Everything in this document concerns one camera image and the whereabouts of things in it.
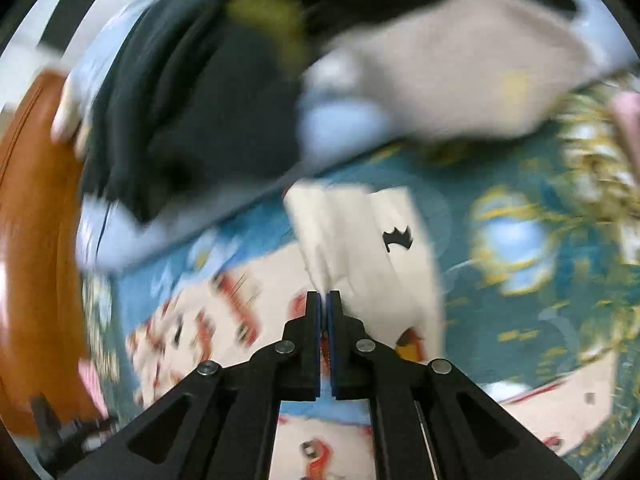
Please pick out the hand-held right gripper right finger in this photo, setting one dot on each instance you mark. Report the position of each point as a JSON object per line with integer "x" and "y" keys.
{"x": 334, "y": 355}

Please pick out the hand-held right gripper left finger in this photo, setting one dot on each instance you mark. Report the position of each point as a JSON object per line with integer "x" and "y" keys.
{"x": 313, "y": 355}

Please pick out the cream cloth with black print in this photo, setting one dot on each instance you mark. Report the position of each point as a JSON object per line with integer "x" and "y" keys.
{"x": 350, "y": 245}

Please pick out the blue cartoon printed blanket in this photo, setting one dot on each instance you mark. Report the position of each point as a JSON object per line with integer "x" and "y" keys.
{"x": 500, "y": 310}

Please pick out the black garment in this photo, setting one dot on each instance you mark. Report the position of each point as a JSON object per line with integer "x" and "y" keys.
{"x": 210, "y": 110}

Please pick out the brown wooden furniture edge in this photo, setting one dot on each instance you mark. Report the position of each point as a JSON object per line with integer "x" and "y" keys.
{"x": 35, "y": 260}

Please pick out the beige garment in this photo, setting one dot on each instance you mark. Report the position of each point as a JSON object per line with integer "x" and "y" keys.
{"x": 450, "y": 70}

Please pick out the yellow-green cloth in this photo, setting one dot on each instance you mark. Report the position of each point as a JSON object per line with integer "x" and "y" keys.
{"x": 270, "y": 20}

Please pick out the pink cloth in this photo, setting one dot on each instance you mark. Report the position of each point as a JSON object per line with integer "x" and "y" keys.
{"x": 627, "y": 120}

